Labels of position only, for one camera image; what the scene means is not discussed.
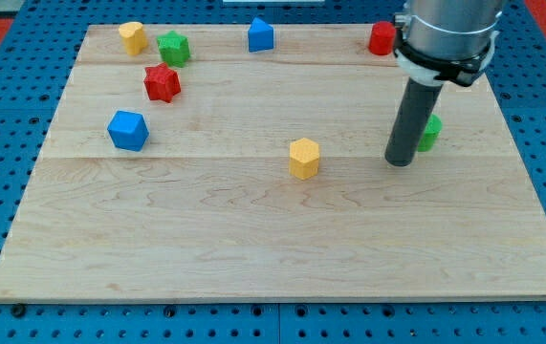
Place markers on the yellow hexagon block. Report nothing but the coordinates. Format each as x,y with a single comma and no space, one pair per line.
304,158

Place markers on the green cylinder block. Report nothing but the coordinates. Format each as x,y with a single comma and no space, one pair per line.
431,133

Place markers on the red cylinder block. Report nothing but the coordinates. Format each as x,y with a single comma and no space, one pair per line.
382,38

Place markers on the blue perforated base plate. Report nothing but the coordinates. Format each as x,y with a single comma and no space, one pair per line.
39,40

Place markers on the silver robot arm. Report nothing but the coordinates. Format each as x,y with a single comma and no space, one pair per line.
439,41

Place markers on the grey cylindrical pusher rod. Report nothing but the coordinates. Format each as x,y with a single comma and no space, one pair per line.
414,112

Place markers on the green star block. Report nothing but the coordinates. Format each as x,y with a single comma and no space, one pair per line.
173,48

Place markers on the blue triangle block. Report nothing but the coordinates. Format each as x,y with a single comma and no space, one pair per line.
260,36

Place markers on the red star block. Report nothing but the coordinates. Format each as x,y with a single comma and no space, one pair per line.
161,82

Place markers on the blue cube block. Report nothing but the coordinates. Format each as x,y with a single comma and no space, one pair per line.
128,130

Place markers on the yellow heart block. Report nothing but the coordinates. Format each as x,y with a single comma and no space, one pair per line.
133,37

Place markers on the wooden board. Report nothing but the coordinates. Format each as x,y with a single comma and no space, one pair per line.
208,211

